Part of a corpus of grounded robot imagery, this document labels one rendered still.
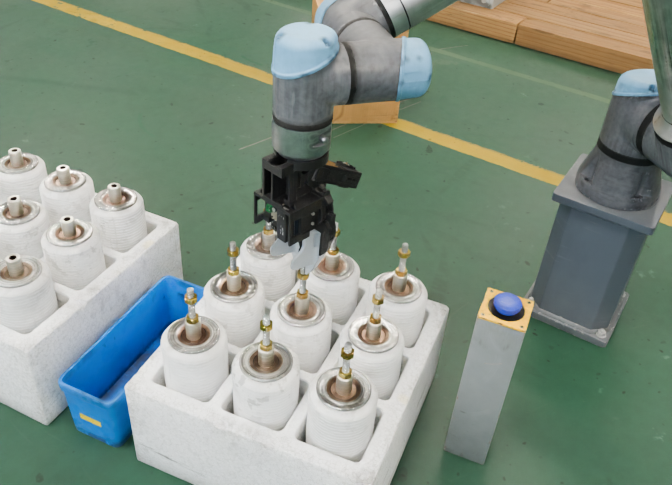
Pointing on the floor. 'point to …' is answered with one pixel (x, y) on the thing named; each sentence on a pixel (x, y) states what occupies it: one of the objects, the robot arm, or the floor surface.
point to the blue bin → (121, 361)
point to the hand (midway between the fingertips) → (307, 261)
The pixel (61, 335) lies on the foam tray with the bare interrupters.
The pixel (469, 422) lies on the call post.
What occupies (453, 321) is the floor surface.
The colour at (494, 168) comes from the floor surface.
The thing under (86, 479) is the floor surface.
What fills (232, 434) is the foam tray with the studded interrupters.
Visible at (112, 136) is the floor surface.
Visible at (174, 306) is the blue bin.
